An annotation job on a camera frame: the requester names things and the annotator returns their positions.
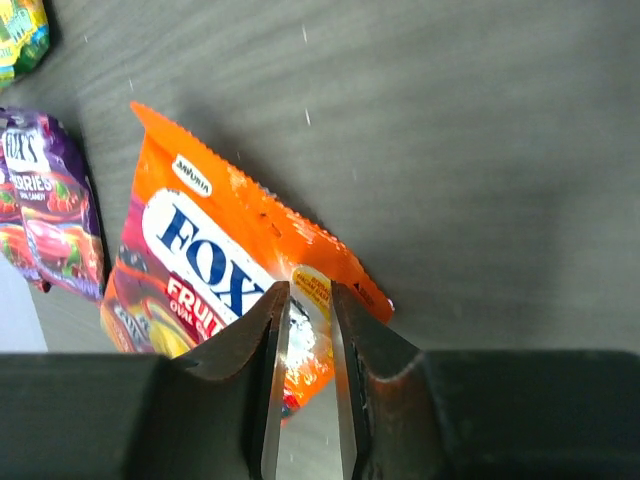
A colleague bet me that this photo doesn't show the purple berries snack bag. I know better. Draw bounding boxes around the purple berries snack bag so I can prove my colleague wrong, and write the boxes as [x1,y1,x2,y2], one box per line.
[0,155,51,293]
[1,107,105,303]

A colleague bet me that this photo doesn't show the orange fruit candy bag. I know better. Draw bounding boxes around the orange fruit candy bag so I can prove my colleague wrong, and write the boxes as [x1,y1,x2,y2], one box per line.
[100,102,394,418]

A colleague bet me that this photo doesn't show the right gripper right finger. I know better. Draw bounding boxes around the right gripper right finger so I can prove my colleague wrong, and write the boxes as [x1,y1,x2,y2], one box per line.
[331,283,639,479]

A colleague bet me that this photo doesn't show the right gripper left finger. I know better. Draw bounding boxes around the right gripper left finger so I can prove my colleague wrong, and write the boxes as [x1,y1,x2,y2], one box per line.
[1,281,290,479]

